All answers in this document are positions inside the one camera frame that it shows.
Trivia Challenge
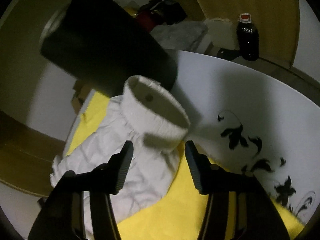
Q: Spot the white crumpled plastic bag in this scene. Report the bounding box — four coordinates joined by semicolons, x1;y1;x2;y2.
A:
150;21;207;52

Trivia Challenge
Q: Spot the brown wooden door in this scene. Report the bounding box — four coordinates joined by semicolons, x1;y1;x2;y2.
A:
197;0;300;69

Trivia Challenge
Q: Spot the dark soda bottle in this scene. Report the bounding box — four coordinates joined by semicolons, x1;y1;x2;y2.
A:
236;13;259;61

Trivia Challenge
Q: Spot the yellow blanket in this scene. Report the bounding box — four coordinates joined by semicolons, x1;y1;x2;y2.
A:
65;90;306;240

